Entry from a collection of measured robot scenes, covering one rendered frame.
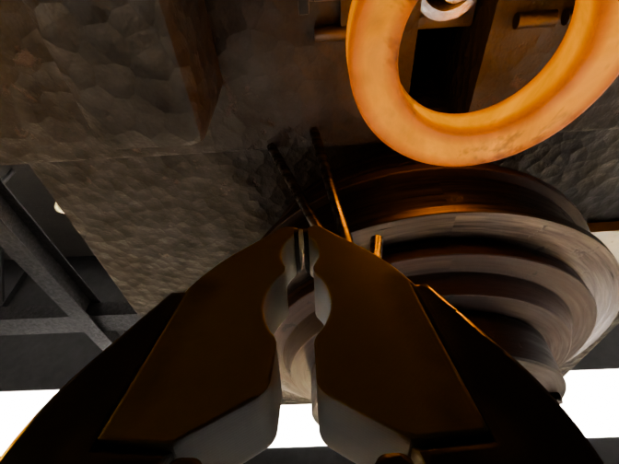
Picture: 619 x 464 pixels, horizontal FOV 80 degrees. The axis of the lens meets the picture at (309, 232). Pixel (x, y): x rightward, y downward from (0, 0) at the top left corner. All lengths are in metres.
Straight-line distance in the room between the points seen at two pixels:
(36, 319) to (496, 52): 6.49
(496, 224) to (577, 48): 0.14
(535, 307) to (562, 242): 0.07
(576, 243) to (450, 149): 0.17
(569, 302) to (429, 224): 0.20
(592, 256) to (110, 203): 0.57
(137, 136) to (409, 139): 0.20
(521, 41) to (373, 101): 0.16
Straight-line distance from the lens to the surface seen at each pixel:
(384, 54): 0.27
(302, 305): 0.40
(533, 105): 0.33
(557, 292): 0.46
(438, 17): 0.40
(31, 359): 9.88
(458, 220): 0.35
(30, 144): 0.48
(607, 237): 0.69
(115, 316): 5.97
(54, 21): 0.27
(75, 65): 0.28
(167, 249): 0.62
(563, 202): 0.48
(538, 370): 0.43
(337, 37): 0.34
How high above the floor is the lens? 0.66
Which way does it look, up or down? 46 degrees up
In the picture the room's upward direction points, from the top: 175 degrees clockwise
